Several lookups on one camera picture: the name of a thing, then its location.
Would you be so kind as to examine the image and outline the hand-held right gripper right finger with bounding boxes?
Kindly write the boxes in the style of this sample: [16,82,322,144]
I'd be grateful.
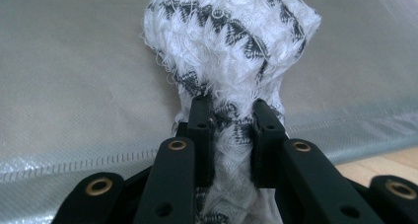
[250,99,385,224]

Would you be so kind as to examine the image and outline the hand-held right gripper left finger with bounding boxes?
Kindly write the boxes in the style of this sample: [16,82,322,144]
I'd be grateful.
[132,95,216,224]

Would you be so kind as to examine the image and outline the silver two-tier shelf rack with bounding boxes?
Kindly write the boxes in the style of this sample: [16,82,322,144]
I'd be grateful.
[0,0,418,224]

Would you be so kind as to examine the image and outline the white grey-striped cloth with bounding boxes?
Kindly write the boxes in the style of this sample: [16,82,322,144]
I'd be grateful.
[141,0,323,224]

